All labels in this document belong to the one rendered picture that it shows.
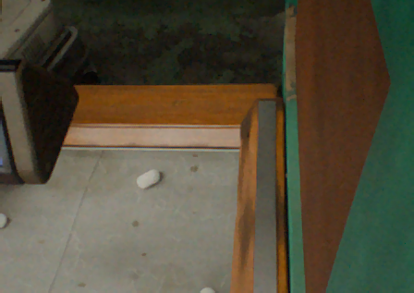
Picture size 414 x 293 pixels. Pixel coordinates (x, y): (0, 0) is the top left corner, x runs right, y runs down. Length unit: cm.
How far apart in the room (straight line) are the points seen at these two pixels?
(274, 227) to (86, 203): 31
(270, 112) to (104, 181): 27
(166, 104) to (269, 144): 24
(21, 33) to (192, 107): 88
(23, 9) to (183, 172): 105
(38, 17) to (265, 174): 116
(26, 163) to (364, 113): 20
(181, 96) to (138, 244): 25
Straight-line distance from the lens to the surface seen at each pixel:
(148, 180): 63
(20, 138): 29
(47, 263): 64
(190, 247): 59
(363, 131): 16
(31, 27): 151
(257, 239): 45
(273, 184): 48
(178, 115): 68
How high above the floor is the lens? 127
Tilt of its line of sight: 52 degrees down
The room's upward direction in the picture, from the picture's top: 10 degrees counter-clockwise
